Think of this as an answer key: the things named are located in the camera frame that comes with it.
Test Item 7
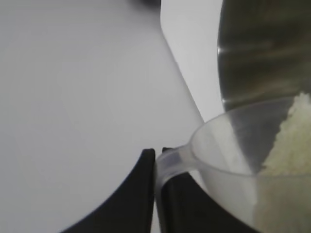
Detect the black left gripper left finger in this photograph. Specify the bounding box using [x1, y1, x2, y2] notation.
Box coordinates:
[60, 148, 156, 233]

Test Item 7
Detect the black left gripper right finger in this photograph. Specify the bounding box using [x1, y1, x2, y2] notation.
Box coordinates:
[157, 147, 259, 233]

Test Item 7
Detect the clear plastic measuring cup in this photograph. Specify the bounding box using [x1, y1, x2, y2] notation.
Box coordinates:
[155, 97, 311, 233]

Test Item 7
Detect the white rice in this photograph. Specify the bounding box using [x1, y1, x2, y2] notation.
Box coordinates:
[251, 91, 311, 233]

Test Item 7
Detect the stainless steel mixing bowl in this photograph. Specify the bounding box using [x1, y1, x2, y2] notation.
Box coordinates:
[217, 0, 311, 175]

